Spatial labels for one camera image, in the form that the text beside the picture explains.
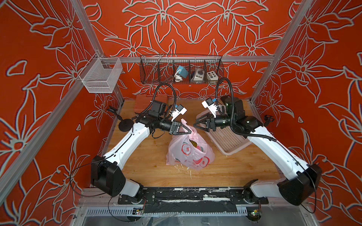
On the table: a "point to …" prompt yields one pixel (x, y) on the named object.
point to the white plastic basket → (229, 140)
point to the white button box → (212, 77)
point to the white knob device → (198, 75)
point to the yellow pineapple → (193, 143)
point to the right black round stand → (268, 118)
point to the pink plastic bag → (189, 151)
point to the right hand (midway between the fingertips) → (194, 123)
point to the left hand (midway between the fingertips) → (189, 132)
